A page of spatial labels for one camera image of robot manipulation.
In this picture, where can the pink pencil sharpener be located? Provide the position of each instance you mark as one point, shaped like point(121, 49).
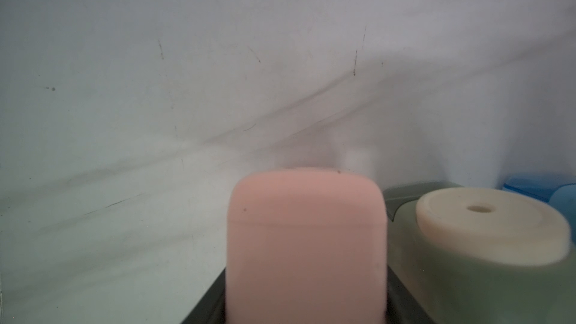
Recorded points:
point(306, 245)

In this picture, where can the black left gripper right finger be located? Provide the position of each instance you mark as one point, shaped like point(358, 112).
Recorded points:
point(402, 307)

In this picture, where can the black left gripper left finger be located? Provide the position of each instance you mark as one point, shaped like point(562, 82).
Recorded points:
point(211, 309)

